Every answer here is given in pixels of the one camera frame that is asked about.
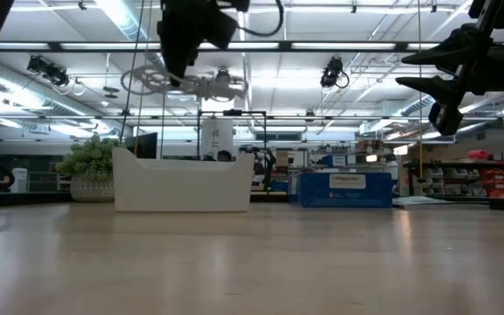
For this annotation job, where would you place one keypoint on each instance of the black hanging ceiling camera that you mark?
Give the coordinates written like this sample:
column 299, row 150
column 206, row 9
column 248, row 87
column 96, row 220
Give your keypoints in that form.
column 331, row 72
column 48, row 70

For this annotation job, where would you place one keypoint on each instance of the shelf with red bins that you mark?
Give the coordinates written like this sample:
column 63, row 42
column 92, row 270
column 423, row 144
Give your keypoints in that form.
column 497, row 177

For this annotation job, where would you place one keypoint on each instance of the background black robot arm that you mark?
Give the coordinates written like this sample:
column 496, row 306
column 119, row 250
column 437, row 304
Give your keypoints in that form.
column 267, row 164

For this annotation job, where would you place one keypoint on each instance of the black computer monitor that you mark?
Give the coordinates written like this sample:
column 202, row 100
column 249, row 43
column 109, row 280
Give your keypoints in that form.
column 142, row 145

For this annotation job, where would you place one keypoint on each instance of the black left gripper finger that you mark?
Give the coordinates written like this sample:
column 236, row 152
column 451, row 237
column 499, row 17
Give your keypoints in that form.
column 174, row 65
column 189, row 59

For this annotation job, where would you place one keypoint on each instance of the white plastic bin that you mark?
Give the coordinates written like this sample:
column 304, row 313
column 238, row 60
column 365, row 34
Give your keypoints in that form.
column 182, row 188

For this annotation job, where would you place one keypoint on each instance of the black background rig frame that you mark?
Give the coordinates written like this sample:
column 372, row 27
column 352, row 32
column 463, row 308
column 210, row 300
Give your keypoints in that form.
column 232, row 113

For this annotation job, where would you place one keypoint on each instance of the person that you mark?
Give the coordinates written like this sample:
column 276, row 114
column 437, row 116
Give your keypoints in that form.
column 224, row 156

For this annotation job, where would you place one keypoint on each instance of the black aluminium table frame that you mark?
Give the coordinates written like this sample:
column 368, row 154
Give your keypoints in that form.
column 24, row 198

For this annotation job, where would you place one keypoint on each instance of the blue game controller box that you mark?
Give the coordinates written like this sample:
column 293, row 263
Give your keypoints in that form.
column 344, row 190

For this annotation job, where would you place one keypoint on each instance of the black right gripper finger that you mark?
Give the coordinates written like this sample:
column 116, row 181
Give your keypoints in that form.
column 449, row 50
column 446, row 114

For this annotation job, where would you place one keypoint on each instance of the small green potted plant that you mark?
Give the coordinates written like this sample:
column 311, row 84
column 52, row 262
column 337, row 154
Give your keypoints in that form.
column 90, row 166

